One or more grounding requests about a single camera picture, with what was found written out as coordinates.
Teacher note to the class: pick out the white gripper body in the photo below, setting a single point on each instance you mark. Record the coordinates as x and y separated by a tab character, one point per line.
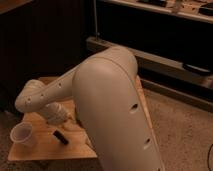
58	117

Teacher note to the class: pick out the wooden folding table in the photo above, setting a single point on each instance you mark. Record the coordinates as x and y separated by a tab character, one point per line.
48	147

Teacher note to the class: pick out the clear plastic cup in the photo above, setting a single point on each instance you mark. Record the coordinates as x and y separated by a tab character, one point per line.
23	133

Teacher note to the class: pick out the metal shelf unit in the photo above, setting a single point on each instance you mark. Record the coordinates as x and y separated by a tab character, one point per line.
175	55

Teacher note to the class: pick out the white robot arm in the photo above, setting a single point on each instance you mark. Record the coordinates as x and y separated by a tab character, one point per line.
103	88

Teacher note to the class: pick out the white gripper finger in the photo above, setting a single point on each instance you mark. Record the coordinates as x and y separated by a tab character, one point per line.
71	126

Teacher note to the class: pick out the black eraser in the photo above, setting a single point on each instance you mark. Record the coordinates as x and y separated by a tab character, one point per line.
60	137

